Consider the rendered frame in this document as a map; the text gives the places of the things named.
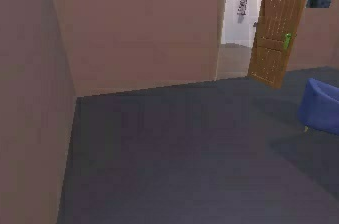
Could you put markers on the brown wooden room door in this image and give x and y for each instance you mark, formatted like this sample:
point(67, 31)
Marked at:
point(273, 43)

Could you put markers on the blue armchair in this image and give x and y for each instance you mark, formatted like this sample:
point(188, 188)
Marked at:
point(328, 110)

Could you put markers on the dark window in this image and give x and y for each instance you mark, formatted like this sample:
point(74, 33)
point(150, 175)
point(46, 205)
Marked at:
point(318, 3)

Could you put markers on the grey wall fixture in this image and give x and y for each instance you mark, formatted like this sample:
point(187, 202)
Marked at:
point(242, 8)

